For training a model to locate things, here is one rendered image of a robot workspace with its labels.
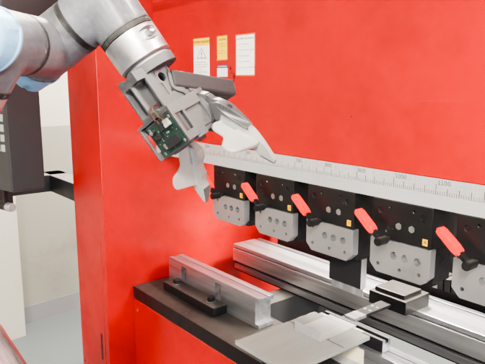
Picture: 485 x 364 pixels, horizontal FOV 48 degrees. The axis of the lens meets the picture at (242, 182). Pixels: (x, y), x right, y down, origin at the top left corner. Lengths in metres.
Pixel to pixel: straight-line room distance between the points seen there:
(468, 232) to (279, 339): 0.50
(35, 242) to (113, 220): 2.01
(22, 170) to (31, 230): 1.99
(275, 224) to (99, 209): 0.69
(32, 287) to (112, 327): 1.98
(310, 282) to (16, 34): 1.36
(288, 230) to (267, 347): 0.32
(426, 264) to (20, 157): 1.28
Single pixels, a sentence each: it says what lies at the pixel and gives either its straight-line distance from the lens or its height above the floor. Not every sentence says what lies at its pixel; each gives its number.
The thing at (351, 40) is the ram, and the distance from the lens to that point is 1.27.
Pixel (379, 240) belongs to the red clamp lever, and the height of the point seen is 1.26.
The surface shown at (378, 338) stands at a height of 1.00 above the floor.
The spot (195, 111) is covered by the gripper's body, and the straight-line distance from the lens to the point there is 0.72.
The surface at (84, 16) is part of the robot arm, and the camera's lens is 0.75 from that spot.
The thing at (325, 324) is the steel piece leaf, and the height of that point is 1.00.
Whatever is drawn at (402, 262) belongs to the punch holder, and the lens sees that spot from 1.22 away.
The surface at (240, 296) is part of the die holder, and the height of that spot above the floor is 0.95.
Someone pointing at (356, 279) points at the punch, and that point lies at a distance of 1.36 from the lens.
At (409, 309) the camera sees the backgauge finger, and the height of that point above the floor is 1.00.
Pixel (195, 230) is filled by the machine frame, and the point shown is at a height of 1.03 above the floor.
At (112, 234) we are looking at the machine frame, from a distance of 1.94.
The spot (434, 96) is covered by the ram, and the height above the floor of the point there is 1.56.
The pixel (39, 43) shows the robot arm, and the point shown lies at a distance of 0.70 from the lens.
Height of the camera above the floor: 1.59
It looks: 10 degrees down
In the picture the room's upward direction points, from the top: straight up
